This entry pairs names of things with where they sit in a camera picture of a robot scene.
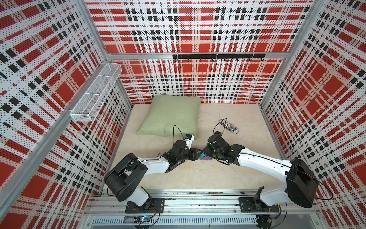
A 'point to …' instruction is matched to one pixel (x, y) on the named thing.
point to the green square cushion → (172, 116)
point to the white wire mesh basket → (90, 104)
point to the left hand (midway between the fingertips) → (202, 151)
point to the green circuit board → (143, 219)
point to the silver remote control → (231, 128)
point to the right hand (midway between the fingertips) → (206, 150)
